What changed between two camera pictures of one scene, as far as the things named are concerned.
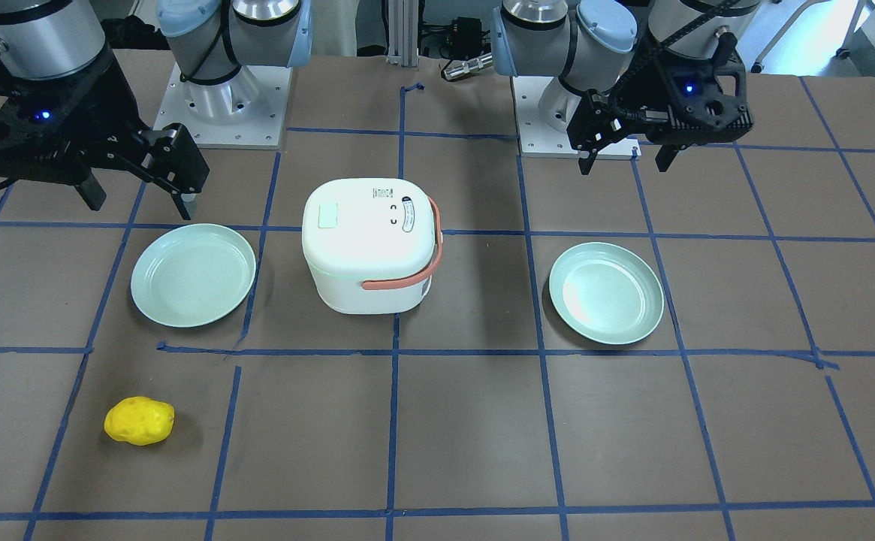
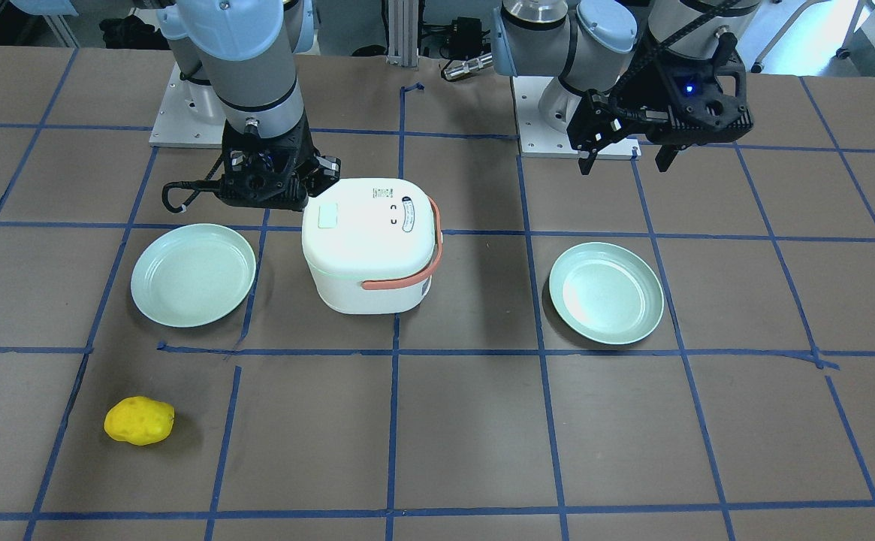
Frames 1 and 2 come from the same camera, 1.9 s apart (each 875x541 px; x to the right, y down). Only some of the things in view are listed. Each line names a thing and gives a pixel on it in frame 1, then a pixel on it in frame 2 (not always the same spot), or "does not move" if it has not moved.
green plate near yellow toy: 190,275 does not move
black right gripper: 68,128 -> 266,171
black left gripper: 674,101 does not move
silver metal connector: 469,66 does not move
